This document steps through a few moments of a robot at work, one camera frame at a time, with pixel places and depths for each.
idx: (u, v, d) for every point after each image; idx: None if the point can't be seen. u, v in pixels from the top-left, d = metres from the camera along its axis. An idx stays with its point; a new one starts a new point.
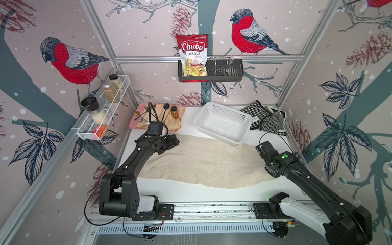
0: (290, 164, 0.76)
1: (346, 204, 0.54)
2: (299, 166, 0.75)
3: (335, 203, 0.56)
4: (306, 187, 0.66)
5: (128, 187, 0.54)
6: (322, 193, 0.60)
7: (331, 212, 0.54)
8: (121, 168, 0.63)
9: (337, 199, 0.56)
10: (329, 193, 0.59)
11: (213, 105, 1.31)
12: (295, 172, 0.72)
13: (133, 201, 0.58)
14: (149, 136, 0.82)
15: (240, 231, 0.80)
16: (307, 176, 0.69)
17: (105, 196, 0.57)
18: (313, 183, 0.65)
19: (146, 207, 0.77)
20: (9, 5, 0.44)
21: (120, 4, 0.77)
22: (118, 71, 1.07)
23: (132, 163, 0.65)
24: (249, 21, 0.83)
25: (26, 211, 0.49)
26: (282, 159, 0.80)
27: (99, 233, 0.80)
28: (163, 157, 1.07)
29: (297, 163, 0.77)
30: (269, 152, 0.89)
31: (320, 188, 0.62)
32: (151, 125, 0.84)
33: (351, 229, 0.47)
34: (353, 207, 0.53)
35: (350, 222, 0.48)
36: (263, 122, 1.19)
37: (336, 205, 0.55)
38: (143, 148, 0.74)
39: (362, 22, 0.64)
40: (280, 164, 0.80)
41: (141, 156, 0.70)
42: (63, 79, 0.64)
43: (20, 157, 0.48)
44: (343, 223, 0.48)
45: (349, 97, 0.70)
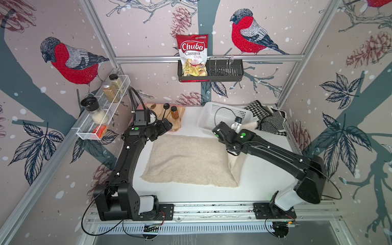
0: (250, 141, 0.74)
1: (304, 159, 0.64)
2: (258, 140, 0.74)
3: (296, 161, 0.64)
4: (271, 157, 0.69)
5: (125, 195, 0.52)
6: (284, 155, 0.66)
7: (296, 171, 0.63)
8: (113, 176, 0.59)
9: (296, 157, 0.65)
10: (289, 154, 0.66)
11: (213, 105, 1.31)
12: (257, 147, 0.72)
13: (135, 204, 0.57)
14: (137, 127, 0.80)
15: (240, 231, 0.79)
16: (267, 146, 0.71)
17: (103, 206, 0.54)
18: (274, 150, 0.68)
19: (146, 207, 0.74)
20: (9, 5, 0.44)
21: (120, 4, 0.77)
22: (118, 71, 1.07)
23: (124, 167, 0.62)
24: (249, 21, 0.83)
25: (26, 211, 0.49)
26: (242, 140, 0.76)
27: (98, 233, 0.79)
28: (171, 161, 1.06)
29: (255, 137, 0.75)
30: (229, 135, 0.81)
31: (279, 153, 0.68)
32: (137, 116, 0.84)
33: (316, 181, 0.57)
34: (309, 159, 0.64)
35: (313, 174, 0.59)
36: (263, 122, 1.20)
37: (298, 163, 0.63)
38: (132, 145, 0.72)
39: (362, 22, 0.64)
40: (242, 145, 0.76)
41: (130, 155, 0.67)
42: (63, 79, 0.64)
43: (20, 157, 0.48)
44: (310, 178, 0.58)
45: (349, 97, 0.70)
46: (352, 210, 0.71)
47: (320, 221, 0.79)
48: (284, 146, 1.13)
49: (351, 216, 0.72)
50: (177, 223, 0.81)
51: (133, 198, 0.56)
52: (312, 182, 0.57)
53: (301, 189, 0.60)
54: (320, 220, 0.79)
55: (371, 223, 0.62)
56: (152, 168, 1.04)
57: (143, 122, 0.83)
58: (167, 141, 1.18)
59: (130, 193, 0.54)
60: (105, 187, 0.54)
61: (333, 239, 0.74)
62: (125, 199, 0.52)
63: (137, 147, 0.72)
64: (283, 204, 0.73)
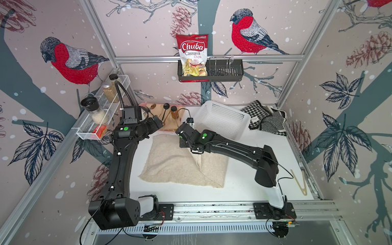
0: (211, 141, 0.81)
1: (256, 150, 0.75)
2: (218, 138, 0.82)
3: (250, 153, 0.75)
4: (230, 152, 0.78)
5: (124, 210, 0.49)
6: (240, 149, 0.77)
7: (250, 161, 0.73)
8: (107, 190, 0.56)
9: (250, 150, 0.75)
10: (244, 148, 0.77)
11: (214, 104, 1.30)
12: (218, 145, 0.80)
13: (135, 212, 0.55)
14: (126, 127, 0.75)
15: (240, 231, 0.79)
16: (226, 143, 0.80)
17: (102, 219, 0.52)
18: (233, 146, 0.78)
19: (148, 207, 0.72)
20: (9, 5, 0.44)
21: (120, 4, 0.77)
22: (118, 71, 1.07)
23: (119, 178, 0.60)
24: (249, 21, 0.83)
25: (26, 211, 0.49)
26: (204, 140, 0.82)
27: (99, 233, 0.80)
28: (170, 161, 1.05)
29: (216, 137, 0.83)
30: (193, 137, 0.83)
31: (237, 147, 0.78)
32: (126, 113, 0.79)
33: (267, 168, 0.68)
34: (261, 149, 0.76)
35: (264, 163, 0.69)
36: (263, 122, 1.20)
37: (252, 154, 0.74)
38: (123, 150, 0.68)
39: (362, 22, 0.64)
40: (204, 145, 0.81)
41: (123, 164, 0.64)
42: (63, 79, 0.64)
43: (20, 157, 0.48)
44: (261, 167, 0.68)
45: (349, 97, 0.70)
46: (352, 211, 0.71)
47: (320, 221, 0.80)
48: (284, 146, 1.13)
49: (351, 216, 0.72)
50: (177, 223, 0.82)
51: (132, 207, 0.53)
52: (264, 170, 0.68)
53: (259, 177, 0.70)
54: (320, 220, 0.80)
55: (372, 223, 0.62)
56: (152, 168, 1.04)
57: (133, 120, 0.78)
58: (166, 140, 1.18)
59: (129, 204, 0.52)
60: (101, 202, 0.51)
61: (333, 240, 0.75)
62: (124, 212, 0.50)
63: (129, 152, 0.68)
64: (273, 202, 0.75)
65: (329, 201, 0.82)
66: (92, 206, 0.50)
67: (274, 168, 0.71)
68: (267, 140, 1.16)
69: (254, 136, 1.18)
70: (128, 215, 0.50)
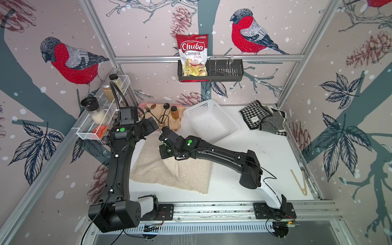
0: (196, 148, 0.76)
1: (241, 155, 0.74)
2: (203, 144, 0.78)
3: (235, 158, 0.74)
4: (217, 158, 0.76)
5: (124, 213, 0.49)
6: (225, 155, 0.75)
7: (235, 166, 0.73)
8: (106, 193, 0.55)
9: (235, 155, 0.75)
10: (229, 153, 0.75)
11: (214, 104, 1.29)
12: (203, 152, 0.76)
13: (136, 213, 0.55)
14: (122, 127, 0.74)
15: (240, 231, 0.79)
16: (212, 149, 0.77)
17: (104, 222, 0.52)
18: (218, 152, 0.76)
19: (148, 207, 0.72)
20: (9, 5, 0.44)
21: (119, 4, 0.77)
22: (118, 71, 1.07)
23: (118, 180, 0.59)
24: (249, 21, 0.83)
25: (26, 211, 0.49)
26: (190, 147, 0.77)
27: (99, 233, 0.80)
28: None
29: (201, 143, 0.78)
30: (178, 142, 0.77)
31: (223, 153, 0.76)
32: (122, 114, 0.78)
33: (250, 173, 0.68)
34: (244, 153, 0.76)
35: (248, 168, 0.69)
36: (263, 122, 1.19)
37: (237, 160, 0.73)
38: (121, 152, 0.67)
39: (362, 22, 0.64)
40: (190, 152, 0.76)
41: (122, 167, 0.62)
42: (63, 79, 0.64)
43: (20, 157, 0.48)
44: (246, 172, 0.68)
45: (349, 97, 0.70)
46: (352, 211, 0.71)
47: (320, 221, 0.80)
48: (284, 146, 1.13)
49: (351, 216, 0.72)
50: (177, 223, 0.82)
51: (133, 209, 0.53)
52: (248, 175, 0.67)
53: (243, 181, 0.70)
54: (320, 220, 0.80)
55: (371, 223, 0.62)
56: (152, 168, 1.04)
57: (130, 120, 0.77)
58: None
59: (129, 206, 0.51)
60: (101, 205, 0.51)
61: (333, 239, 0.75)
62: (125, 215, 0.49)
63: (127, 153, 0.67)
64: (270, 202, 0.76)
65: (329, 201, 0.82)
66: (93, 211, 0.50)
67: (257, 171, 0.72)
68: (268, 140, 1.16)
69: (254, 136, 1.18)
70: (128, 217, 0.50)
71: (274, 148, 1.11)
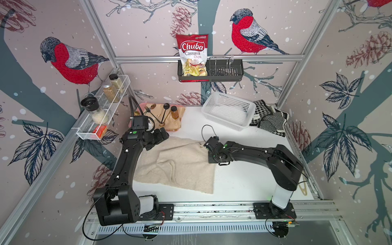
0: (228, 148, 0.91)
1: (268, 150, 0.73)
2: (236, 145, 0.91)
3: (262, 153, 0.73)
4: (246, 154, 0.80)
5: (126, 197, 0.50)
6: (253, 151, 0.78)
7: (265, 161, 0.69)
8: (113, 179, 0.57)
9: (263, 151, 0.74)
10: (258, 151, 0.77)
11: (220, 96, 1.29)
12: (234, 151, 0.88)
13: (135, 206, 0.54)
14: (135, 131, 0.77)
15: (241, 231, 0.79)
16: (241, 148, 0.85)
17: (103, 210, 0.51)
18: (247, 148, 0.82)
19: (148, 207, 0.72)
20: (9, 5, 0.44)
21: (119, 4, 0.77)
22: (118, 71, 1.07)
23: (124, 170, 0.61)
24: (249, 21, 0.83)
25: (26, 211, 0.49)
26: (224, 149, 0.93)
27: (99, 233, 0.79)
28: (170, 160, 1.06)
29: (234, 145, 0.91)
30: (216, 147, 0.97)
31: (251, 150, 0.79)
32: (136, 120, 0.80)
33: (278, 164, 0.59)
34: (275, 149, 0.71)
35: (275, 160, 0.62)
36: (263, 120, 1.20)
37: (263, 154, 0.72)
38: (130, 148, 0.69)
39: (362, 22, 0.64)
40: (225, 154, 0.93)
41: (129, 160, 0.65)
42: (63, 79, 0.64)
43: (20, 157, 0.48)
44: (272, 162, 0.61)
45: (349, 97, 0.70)
46: (353, 211, 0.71)
47: (320, 221, 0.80)
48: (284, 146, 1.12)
49: (351, 216, 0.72)
50: (177, 223, 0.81)
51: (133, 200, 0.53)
52: (274, 166, 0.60)
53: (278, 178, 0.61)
54: (320, 220, 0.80)
55: (372, 223, 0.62)
56: (154, 168, 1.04)
57: (142, 126, 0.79)
58: (166, 140, 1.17)
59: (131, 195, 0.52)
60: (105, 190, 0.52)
61: (333, 239, 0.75)
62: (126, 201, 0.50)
63: (136, 151, 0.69)
64: (278, 201, 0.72)
65: (329, 201, 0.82)
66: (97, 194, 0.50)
67: (297, 173, 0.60)
68: (267, 140, 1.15)
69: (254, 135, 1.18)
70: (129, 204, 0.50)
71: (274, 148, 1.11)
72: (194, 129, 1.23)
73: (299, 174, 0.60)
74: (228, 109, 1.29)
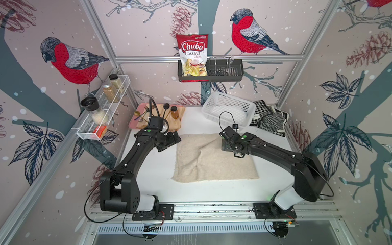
0: (248, 141, 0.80)
1: (297, 154, 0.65)
2: (258, 140, 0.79)
3: (289, 156, 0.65)
4: (266, 154, 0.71)
5: (127, 186, 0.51)
6: (277, 152, 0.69)
7: (289, 166, 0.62)
8: (121, 166, 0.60)
9: (289, 154, 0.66)
10: (283, 151, 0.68)
11: (220, 96, 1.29)
12: (254, 146, 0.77)
13: (134, 198, 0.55)
14: (149, 129, 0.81)
15: (241, 231, 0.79)
16: (263, 145, 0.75)
17: (105, 194, 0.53)
18: (270, 148, 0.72)
19: (146, 206, 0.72)
20: (9, 5, 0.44)
21: (120, 4, 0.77)
22: (118, 71, 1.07)
23: (132, 160, 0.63)
24: (249, 21, 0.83)
25: (26, 211, 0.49)
26: (243, 140, 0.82)
27: (99, 233, 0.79)
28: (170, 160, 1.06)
29: (255, 139, 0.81)
30: (233, 137, 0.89)
31: (275, 150, 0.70)
32: (151, 120, 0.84)
33: (306, 174, 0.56)
34: (302, 154, 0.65)
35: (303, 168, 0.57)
36: (263, 120, 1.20)
37: (290, 157, 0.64)
38: (142, 143, 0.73)
39: (362, 22, 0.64)
40: (243, 146, 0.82)
41: (140, 152, 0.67)
42: (63, 79, 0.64)
43: (20, 156, 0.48)
44: (299, 171, 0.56)
45: (349, 97, 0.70)
46: (353, 211, 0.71)
47: (320, 221, 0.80)
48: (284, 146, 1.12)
49: (351, 216, 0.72)
50: (177, 223, 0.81)
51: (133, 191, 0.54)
52: (302, 175, 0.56)
53: (298, 186, 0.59)
54: (320, 220, 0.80)
55: (372, 223, 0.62)
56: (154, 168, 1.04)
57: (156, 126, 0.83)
58: None
59: (133, 185, 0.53)
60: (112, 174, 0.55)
61: (333, 239, 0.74)
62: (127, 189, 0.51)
63: (147, 146, 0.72)
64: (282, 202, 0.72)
65: (329, 201, 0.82)
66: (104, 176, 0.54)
67: (319, 182, 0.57)
68: (267, 140, 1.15)
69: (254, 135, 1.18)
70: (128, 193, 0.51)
71: None
72: (194, 129, 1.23)
73: (323, 184, 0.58)
74: (228, 109, 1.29)
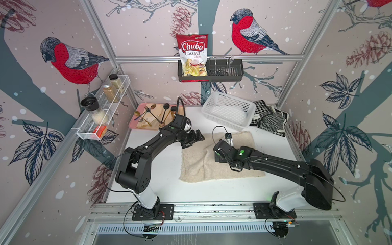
0: (249, 156, 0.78)
1: (302, 166, 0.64)
2: (256, 153, 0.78)
3: (294, 168, 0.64)
4: (271, 168, 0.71)
5: (144, 164, 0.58)
6: (282, 164, 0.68)
7: (297, 178, 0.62)
8: (142, 147, 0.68)
9: (294, 165, 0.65)
10: (287, 163, 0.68)
11: (220, 96, 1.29)
12: (256, 162, 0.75)
13: (146, 179, 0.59)
14: (173, 127, 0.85)
15: (241, 231, 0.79)
16: (265, 158, 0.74)
17: (123, 166, 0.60)
18: (272, 161, 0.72)
19: (149, 201, 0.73)
20: (9, 5, 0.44)
21: (120, 4, 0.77)
22: (118, 71, 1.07)
23: (153, 145, 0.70)
24: (249, 21, 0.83)
25: (26, 211, 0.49)
26: (242, 157, 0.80)
27: (99, 233, 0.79)
28: (169, 160, 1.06)
29: (253, 152, 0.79)
30: (230, 152, 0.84)
31: (278, 163, 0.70)
32: (176, 118, 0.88)
33: (318, 186, 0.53)
34: (307, 164, 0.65)
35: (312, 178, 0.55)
36: (263, 120, 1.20)
37: (296, 170, 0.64)
38: (165, 135, 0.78)
39: (362, 22, 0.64)
40: (243, 162, 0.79)
41: (162, 141, 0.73)
42: (63, 79, 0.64)
43: (20, 156, 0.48)
44: (310, 184, 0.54)
45: (349, 97, 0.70)
46: (353, 211, 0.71)
47: (320, 221, 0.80)
48: (285, 145, 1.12)
49: (351, 216, 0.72)
50: (177, 223, 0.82)
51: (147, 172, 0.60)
52: (314, 187, 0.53)
53: (309, 196, 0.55)
54: (321, 220, 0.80)
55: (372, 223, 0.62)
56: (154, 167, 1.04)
57: (178, 125, 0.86)
58: None
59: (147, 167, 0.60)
60: (133, 151, 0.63)
61: (333, 239, 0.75)
62: (143, 167, 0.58)
63: (168, 140, 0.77)
64: (283, 204, 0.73)
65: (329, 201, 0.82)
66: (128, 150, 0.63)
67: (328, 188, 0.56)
68: (268, 140, 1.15)
69: (254, 135, 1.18)
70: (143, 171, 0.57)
71: (274, 148, 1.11)
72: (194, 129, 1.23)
73: (331, 189, 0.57)
74: (228, 109, 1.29)
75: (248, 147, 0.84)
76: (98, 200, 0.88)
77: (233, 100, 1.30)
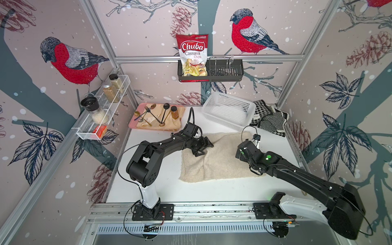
0: (275, 164, 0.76)
1: (335, 188, 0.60)
2: (283, 163, 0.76)
3: (325, 189, 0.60)
4: (297, 181, 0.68)
5: (156, 157, 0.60)
6: (311, 181, 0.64)
7: (325, 199, 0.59)
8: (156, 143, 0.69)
9: (325, 186, 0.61)
10: (317, 181, 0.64)
11: (219, 95, 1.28)
12: (282, 170, 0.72)
13: (154, 173, 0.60)
14: (184, 135, 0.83)
15: (241, 231, 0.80)
16: (293, 171, 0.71)
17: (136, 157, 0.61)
18: (301, 175, 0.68)
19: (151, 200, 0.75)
20: (9, 5, 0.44)
21: (120, 4, 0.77)
22: (118, 71, 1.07)
23: (166, 143, 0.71)
24: (249, 21, 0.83)
25: (26, 211, 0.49)
26: (268, 162, 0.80)
27: (99, 233, 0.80)
28: (169, 160, 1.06)
29: (281, 161, 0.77)
30: (255, 155, 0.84)
31: (307, 178, 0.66)
32: (188, 126, 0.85)
33: (348, 212, 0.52)
34: (341, 188, 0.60)
35: (345, 205, 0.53)
36: (263, 120, 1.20)
37: (327, 191, 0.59)
38: (176, 139, 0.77)
39: (362, 22, 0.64)
40: (267, 167, 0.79)
41: (174, 143, 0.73)
42: (63, 79, 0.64)
43: (20, 157, 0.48)
44: (339, 208, 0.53)
45: (349, 97, 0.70)
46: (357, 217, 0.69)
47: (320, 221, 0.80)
48: (284, 145, 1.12)
49: None
50: (177, 223, 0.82)
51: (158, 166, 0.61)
52: (343, 212, 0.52)
53: (333, 220, 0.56)
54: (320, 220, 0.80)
55: (371, 223, 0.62)
56: None
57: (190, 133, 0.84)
58: None
59: (160, 161, 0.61)
60: (147, 145, 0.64)
61: (333, 239, 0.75)
62: (154, 160, 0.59)
63: (178, 146, 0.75)
64: (288, 208, 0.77)
65: None
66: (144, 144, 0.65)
67: (358, 217, 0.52)
68: (267, 140, 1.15)
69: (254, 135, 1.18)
70: (154, 163, 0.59)
71: (274, 148, 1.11)
72: None
73: (361, 218, 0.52)
74: (228, 109, 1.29)
75: (276, 154, 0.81)
76: (99, 200, 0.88)
77: (233, 100, 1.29)
